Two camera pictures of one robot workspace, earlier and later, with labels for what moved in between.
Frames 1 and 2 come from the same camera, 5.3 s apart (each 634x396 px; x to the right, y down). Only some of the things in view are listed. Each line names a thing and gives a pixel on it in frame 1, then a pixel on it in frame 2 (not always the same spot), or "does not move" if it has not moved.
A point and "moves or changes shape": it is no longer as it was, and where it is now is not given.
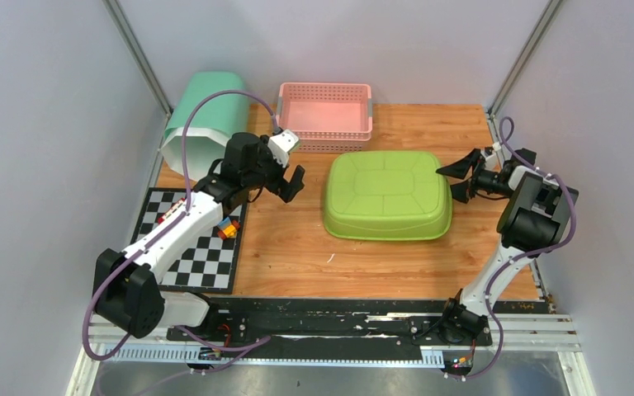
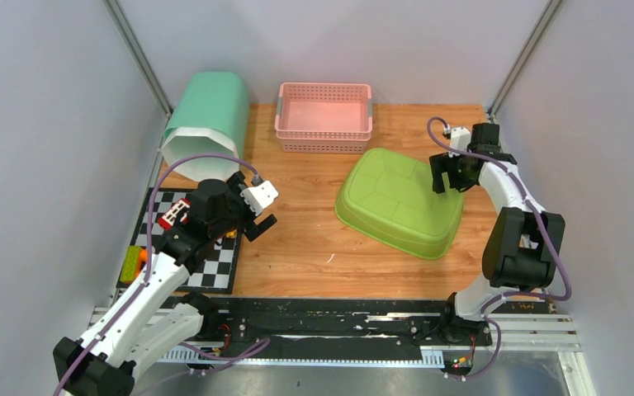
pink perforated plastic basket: (327, 117) does not move
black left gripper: (286, 190) to (234, 187)
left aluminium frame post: (139, 54) does not move
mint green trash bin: (214, 123) does not move
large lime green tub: (391, 195) moves or changes shape
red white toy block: (172, 209) does not move
